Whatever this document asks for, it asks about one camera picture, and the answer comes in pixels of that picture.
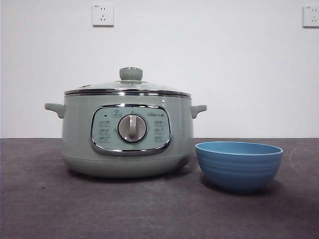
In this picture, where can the glass lid with green knob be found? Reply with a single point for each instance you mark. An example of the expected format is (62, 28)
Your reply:
(130, 74)

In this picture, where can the pale green electric steamer pot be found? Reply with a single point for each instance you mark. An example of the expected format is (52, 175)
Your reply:
(79, 139)

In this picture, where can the white wall socket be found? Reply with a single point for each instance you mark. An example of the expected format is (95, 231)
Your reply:
(103, 15)
(311, 16)

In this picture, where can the blue ribbed bowl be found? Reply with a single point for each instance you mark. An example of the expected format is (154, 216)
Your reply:
(239, 171)

